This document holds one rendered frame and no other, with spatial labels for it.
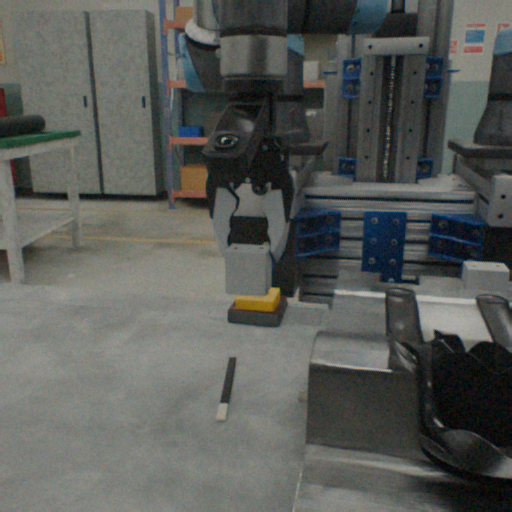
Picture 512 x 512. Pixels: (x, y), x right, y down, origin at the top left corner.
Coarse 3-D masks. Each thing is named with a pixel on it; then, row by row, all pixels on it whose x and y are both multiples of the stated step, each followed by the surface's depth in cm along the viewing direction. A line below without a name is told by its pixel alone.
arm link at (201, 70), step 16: (192, 0) 103; (208, 0) 99; (208, 16) 102; (192, 32) 105; (208, 32) 104; (192, 48) 107; (208, 48) 105; (192, 64) 107; (208, 64) 107; (192, 80) 110; (208, 80) 110
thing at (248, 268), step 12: (228, 252) 62; (240, 252) 62; (252, 252) 62; (264, 252) 62; (228, 264) 62; (240, 264) 62; (252, 264) 62; (264, 264) 62; (228, 276) 63; (240, 276) 63; (252, 276) 62; (264, 276) 62; (228, 288) 63; (240, 288) 63; (252, 288) 63; (264, 288) 62
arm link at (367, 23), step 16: (320, 0) 65; (336, 0) 65; (352, 0) 66; (368, 0) 66; (384, 0) 66; (304, 16) 66; (320, 16) 66; (336, 16) 66; (352, 16) 67; (368, 16) 67; (384, 16) 68; (304, 32) 69; (320, 32) 69; (336, 32) 69; (352, 32) 69; (368, 32) 70
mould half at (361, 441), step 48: (336, 288) 70; (384, 288) 70; (432, 288) 70; (336, 336) 45; (384, 336) 47; (432, 336) 57; (480, 336) 57; (336, 384) 41; (384, 384) 40; (336, 432) 41; (384, 432) 41; (336, 480) 39; (384, 480) 39; (432, 480) 39; (480, 480) 39
